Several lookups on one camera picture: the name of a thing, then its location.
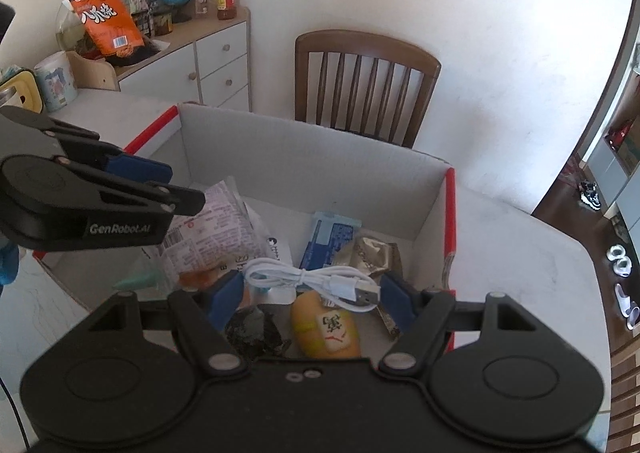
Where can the dark object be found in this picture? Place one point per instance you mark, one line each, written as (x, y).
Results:
(5, 20)

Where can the light wooden rack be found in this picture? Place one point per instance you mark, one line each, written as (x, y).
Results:
(95, 75)

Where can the black crumpled wrapper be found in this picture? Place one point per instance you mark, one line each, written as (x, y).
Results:
(255, 333)

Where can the blue snack bar packet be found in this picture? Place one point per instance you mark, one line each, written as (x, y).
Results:
(325, 243)

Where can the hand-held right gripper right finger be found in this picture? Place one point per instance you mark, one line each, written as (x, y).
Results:
(396, 304)

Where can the tissue roll pack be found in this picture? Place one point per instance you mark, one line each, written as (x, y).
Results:
(55, 83)

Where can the orange snack bag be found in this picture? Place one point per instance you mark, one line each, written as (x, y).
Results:
(105, 18)

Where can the red bag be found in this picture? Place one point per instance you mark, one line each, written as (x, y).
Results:
(617, 133)

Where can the white orange food pouch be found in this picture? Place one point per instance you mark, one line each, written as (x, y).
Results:
(276, 245)

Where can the red-lidded sauce jar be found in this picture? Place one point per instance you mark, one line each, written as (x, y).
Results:
(227, 3)

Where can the dark printed tin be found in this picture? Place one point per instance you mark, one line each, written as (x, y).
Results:
(161, 24)

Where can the white shoe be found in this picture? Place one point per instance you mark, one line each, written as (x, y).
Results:
(623, 266)
(616, 253)

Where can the black white sneaker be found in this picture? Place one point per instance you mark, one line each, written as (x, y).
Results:
(591, 200)
(590, 187)

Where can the beige crinkled snack bag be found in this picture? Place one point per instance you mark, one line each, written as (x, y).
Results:
(372, 258)

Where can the grey shoe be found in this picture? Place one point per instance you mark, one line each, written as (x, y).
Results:
(620, 229)

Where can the dark wooden chair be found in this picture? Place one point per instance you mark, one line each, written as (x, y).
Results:
(360, 45)

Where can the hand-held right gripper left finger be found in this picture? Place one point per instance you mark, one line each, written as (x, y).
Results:
(227, 300)

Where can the red cardboard box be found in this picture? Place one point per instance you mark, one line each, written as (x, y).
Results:
(325, 168)

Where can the pink white snack bag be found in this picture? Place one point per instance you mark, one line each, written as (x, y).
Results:
(220, 228)

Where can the grey wall cabinet unit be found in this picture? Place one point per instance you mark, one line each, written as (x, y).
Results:
(620, 168)

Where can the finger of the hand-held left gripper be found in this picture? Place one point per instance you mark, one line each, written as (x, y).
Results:
(165, 200)
(140, 169)

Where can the white sideboard cabinet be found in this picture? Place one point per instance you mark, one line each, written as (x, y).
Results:
(220, 58)

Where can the white paper sheet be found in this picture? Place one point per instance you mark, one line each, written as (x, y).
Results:
(160, 43)

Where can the white slipper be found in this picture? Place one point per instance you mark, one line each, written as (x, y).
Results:
(624, 298)
(634, 318)

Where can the yellow lidded box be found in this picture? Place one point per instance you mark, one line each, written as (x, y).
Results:
(22, 88)

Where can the yellow packaged bun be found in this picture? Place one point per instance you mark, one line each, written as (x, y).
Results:
(310, 325)

